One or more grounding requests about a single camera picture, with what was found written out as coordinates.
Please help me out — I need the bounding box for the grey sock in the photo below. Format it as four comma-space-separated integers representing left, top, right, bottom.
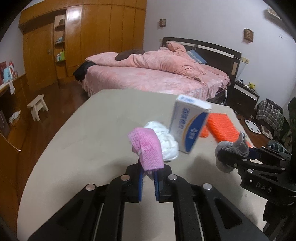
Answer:
215, 132, 250, 173

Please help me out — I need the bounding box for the large orange foam net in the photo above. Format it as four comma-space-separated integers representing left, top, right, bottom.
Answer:
206, 113, 253, 149

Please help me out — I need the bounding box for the small orange foam net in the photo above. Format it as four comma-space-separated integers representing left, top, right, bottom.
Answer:
199, 125, 209, 138

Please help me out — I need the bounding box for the white blue carton box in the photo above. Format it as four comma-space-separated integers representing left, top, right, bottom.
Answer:
169, 94, 212, 154

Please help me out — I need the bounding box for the white tissue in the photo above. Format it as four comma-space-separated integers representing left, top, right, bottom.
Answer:
144, 121, 179, 162

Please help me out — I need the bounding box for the pink face mask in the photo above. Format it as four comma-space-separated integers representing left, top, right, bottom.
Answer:
128, 128, 164, 172

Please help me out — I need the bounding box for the white bathroom scale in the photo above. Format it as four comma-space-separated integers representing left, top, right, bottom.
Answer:
244, 119, 261, 135

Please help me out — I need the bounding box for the dark patterned curtain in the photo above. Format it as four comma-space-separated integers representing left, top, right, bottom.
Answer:
281, 97, 295, 154

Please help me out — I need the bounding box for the plaid cloth covered chair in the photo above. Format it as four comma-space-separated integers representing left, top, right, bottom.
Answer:
256, 99, 285, 137

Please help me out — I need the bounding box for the black white nightstand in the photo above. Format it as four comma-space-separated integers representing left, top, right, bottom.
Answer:
226, 81, 259, 118

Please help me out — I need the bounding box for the yellow plush toy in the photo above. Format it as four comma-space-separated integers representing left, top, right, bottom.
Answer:
247, 82, 255, 90

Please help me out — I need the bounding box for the beige table cloth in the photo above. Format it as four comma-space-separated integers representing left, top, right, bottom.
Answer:
17, 89, 266, 240

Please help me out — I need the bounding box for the black headboard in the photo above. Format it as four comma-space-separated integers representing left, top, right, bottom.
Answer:
162, 37, 242, 85

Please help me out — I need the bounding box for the bed with pink sheet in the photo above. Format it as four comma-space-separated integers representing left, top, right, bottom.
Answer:
73, 37, 242, 103

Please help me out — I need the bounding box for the blue pillow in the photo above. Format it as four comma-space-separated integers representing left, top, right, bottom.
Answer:
187, 50, 207, 64

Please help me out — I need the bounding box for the pink duvet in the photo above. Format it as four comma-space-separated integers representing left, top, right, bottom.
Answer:
86, 42, 206, 81

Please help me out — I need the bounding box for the small white stool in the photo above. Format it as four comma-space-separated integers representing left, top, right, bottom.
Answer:
27, 94, 49, 121

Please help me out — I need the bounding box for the air conditioner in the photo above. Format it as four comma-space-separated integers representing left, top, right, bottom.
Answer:
266, 8, 281, 21

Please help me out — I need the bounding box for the black garment on bed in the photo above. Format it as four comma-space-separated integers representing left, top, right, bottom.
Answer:
73, 61, 96, 82

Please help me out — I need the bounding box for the wooden side desk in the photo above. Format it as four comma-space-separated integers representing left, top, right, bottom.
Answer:
1, 74, 30, 161

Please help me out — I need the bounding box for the light blue kettle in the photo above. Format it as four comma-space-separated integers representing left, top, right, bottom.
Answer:
3, 65, 14, 83

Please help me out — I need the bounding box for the wooden wardrobe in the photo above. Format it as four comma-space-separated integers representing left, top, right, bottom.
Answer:
18, 1, 147, 91

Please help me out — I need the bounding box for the wall socket plate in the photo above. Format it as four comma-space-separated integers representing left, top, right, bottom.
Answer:
241, 57, 249, 64

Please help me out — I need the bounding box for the right wall lamp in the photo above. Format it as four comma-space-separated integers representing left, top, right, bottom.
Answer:
243, 28, 254, 43

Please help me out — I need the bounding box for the wall lamp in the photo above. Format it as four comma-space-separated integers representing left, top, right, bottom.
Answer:
159, 19, 167, 28
243, 28, 254, 43

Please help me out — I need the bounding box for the left wall lamp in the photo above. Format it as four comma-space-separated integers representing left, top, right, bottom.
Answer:
159, 19, 167, 28

